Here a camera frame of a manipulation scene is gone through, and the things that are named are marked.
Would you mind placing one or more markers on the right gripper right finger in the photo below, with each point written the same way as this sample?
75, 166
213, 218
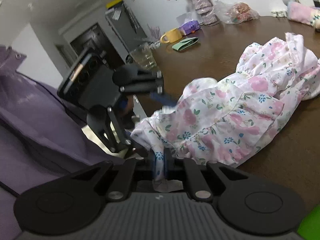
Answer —
170, 162

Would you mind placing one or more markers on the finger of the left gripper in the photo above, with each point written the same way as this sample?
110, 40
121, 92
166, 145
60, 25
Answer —
164, 99

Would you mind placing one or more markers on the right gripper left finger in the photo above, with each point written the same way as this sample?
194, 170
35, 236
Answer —
153, 159

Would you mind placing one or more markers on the pink floral garment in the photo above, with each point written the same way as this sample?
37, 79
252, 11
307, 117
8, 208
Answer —
230, 120

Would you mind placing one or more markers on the phone mounted on gripper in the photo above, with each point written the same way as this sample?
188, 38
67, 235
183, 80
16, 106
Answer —
70, 79

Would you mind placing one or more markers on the clear glass cup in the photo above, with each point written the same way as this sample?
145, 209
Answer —
143, 56

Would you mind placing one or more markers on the green folded pouch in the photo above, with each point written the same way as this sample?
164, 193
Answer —
185, 43

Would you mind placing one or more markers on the yellow mug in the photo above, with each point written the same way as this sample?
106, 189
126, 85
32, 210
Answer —
171, 36

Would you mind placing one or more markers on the purple tissue pack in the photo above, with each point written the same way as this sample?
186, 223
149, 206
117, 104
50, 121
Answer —
189, 27

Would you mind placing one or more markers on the clear plastic bag with items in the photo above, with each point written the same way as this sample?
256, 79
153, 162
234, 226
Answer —
234, 13

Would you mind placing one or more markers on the pink folded cloth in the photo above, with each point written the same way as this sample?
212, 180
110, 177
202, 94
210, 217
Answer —
301, 13

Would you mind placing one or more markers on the white cloth with green flowers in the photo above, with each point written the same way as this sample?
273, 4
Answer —
315, 21

